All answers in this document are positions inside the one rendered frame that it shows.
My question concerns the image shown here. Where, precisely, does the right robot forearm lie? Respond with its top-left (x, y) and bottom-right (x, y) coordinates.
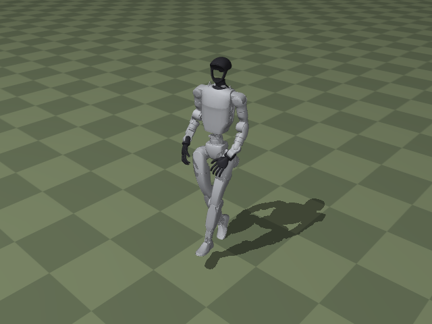
top-left (182, 117), bottom-right (200, 142)

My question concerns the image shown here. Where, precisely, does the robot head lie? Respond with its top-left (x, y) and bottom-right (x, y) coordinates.
top-left (210, 57), bottom-right (232, 90)

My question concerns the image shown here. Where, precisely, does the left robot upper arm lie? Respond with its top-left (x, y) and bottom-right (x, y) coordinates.
top-left (231, 91), bottom-right (248, 132)

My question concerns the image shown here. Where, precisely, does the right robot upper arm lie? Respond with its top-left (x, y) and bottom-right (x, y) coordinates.
top-left (192, 84), bottom-right (206, 121)

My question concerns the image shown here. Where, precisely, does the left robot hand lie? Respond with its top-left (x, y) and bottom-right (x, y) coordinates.
top-left (210, 152), bottom-right (236, 177)

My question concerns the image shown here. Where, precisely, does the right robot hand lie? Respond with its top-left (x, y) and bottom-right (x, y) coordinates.
top-left (182, 136), bottom-right (191, 165)

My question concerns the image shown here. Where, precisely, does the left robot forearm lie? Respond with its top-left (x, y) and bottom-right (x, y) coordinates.
top-left (226, 124), bottom-right (249, 158)

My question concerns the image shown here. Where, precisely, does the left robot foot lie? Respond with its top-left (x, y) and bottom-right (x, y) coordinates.
top-left (195, 240), bottom-right (213, 257)

